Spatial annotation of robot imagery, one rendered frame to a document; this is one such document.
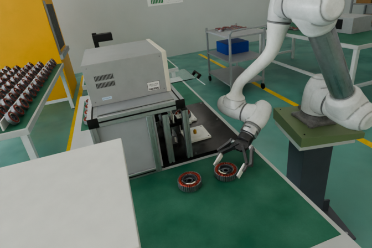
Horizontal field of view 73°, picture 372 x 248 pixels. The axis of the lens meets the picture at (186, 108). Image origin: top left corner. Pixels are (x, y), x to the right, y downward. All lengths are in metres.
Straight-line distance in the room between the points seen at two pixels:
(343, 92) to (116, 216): 1.10
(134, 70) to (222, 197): 0.70
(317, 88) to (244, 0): 6.24
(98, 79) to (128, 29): 5.45
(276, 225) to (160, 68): 0.83
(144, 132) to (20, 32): 3.92
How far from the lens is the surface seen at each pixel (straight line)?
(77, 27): 6.63
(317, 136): 1.51
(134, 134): 1.21
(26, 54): 4.96
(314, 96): 1.52
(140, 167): 1.31
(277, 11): 1.17
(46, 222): 0.58
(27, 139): 2.35
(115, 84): 1.24
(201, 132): 1.55
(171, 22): 6.83
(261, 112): 1.32
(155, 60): 1.24
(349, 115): 1.39
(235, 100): 1.34
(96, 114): 1.19
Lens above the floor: 1.57
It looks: 25 degrees down
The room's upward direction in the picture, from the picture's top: 7 degrees counter-clockwise
